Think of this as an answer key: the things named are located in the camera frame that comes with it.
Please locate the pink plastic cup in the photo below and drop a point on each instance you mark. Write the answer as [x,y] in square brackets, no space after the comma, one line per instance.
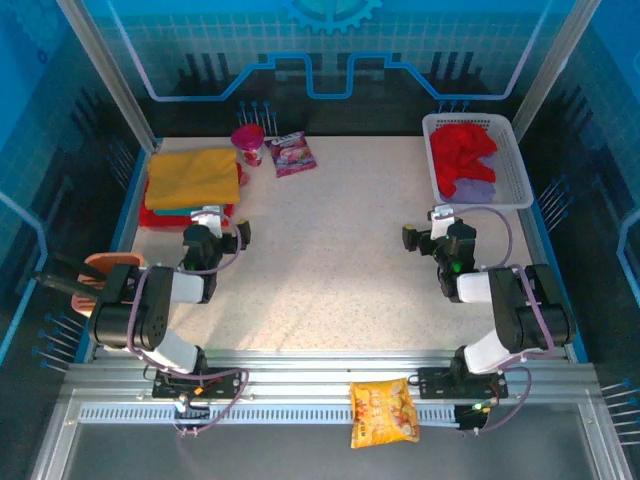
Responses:
[248,145]

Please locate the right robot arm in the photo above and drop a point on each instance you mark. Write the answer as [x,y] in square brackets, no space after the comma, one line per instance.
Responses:
[525,310]

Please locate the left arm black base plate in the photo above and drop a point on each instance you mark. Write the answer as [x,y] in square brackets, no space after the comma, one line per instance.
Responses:
[225,382]

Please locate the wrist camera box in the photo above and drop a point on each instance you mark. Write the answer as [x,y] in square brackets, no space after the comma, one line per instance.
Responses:
[210,220]
[442,217]

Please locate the red t-shirt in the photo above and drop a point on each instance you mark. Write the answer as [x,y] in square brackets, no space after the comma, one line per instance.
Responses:
[460,150]

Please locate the aluminium frame post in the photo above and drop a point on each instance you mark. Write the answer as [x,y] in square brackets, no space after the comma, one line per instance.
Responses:
[552,75]
[112,75]

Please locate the purple t-shirt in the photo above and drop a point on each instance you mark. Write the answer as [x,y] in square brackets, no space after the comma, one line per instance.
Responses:
[472,190]

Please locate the yellow folded t-shirt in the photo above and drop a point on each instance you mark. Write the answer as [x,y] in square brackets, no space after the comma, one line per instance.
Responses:
[192,175]

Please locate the yellow chips bag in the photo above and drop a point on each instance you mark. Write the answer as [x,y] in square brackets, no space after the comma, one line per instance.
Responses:
[382,415]

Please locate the teal folded t-shirt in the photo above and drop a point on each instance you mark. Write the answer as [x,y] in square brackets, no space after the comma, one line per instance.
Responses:
[172,211]

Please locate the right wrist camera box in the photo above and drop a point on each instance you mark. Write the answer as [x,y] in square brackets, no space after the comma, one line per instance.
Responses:
[442,217]

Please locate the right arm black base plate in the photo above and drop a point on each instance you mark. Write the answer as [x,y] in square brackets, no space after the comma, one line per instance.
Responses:
[435,382]

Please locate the white plastic basket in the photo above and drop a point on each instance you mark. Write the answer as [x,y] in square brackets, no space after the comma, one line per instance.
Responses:
[515,170]

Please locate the aluminium table frame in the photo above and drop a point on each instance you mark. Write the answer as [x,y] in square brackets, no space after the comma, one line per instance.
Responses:
[320,372]

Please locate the stack of folded clothes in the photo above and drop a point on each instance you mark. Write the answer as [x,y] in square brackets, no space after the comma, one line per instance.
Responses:
[160,222]

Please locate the purple snack bag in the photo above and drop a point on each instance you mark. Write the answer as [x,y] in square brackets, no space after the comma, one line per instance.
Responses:
[292,155]

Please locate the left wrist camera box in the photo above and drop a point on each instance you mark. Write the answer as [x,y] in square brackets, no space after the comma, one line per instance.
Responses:
[210,220]

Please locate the terracotta utensil holder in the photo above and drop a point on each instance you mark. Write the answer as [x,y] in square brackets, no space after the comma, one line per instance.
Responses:
[120,261]

